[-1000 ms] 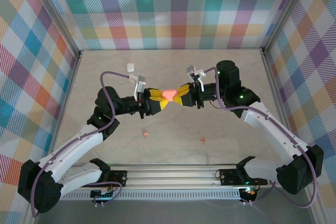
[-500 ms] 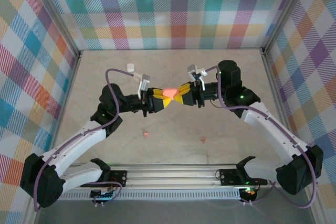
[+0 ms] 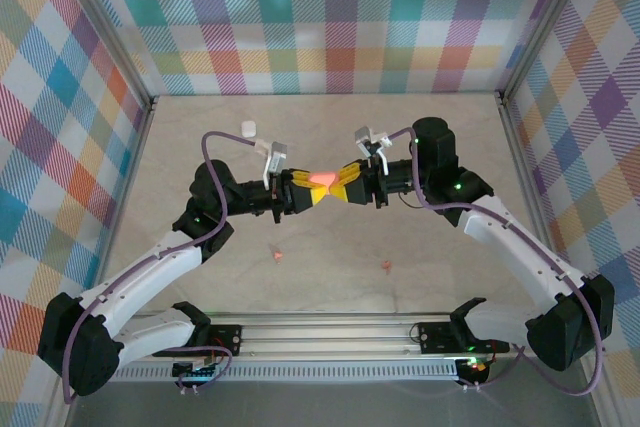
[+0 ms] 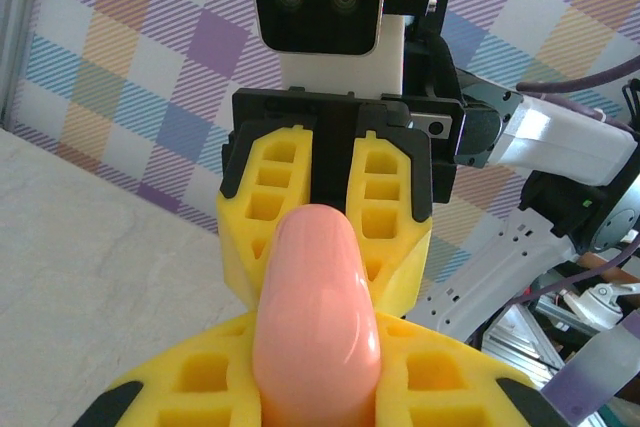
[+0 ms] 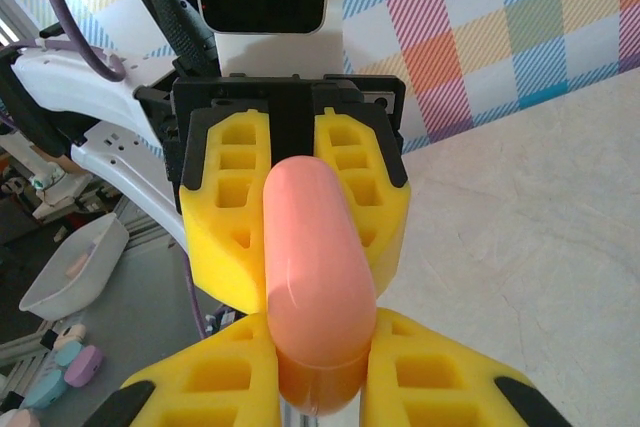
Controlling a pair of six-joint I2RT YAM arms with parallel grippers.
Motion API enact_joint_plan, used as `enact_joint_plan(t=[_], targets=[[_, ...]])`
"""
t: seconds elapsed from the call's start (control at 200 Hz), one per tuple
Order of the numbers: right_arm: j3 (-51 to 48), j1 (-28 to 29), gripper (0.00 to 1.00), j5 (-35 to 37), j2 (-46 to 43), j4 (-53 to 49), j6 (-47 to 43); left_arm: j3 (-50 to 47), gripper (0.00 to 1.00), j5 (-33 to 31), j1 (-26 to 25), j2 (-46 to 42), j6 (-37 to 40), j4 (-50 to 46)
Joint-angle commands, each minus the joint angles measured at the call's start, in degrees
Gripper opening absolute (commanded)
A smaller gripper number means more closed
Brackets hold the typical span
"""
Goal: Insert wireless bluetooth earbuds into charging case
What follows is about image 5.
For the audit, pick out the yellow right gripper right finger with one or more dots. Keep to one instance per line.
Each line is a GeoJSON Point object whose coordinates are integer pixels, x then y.
{"type": "Point", "coordinates": [430, 382]}

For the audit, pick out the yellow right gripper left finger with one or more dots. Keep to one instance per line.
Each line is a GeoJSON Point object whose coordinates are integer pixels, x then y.
{"type": "Point", "coordinates": [210, 377]}

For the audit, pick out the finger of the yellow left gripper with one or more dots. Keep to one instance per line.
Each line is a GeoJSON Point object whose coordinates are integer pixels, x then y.
{"type": "Point", "coordinates": [385, 217]}
{"type": "Point", "coordinates": [215, 247]}

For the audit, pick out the pink earbud charging case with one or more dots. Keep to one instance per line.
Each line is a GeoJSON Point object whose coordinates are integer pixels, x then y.
{"type": "Point", "coordinates": [315, 257]}

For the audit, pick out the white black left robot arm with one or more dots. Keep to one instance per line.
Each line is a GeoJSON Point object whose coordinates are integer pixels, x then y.
{"type": "Point", "coordinates": [90, 87]}

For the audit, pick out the purple earbud case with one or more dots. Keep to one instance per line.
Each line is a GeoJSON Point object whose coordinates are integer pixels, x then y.
{"type": "Point", "coordinates": [85, 367]}

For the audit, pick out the light blue earbud case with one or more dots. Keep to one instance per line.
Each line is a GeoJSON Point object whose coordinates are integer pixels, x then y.
{"type": "Point", "coordinates": [67, 356]}

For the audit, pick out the cream earbud case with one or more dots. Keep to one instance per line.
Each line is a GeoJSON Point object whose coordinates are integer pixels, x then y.
{"type": "Point", "coordinates": [70, 334]}

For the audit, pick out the teal earbud case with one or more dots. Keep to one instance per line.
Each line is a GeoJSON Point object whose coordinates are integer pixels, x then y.
{"type": "Point", "coordinates": [45, 392]}

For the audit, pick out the pale pink earbud case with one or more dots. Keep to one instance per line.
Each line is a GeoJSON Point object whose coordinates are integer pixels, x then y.
{"type": "Point", "coordinates": [17, 419]}

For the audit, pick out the white plastic tray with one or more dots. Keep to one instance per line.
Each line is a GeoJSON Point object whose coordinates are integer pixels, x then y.
{"type": "Point", "coordinates": [110, 252]}

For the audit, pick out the small pale pink block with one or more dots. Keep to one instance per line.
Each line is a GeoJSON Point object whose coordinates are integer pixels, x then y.
{"type": "Point", "coordinates": [77, 264]}

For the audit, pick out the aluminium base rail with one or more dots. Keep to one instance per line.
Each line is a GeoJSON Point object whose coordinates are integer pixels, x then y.
{"type": "Point", "coordinates": [147, 224]}

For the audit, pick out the aluminium frame post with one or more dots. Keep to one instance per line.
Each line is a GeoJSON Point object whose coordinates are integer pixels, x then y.
{"type": "Point", "coordinates": [10, 17]}

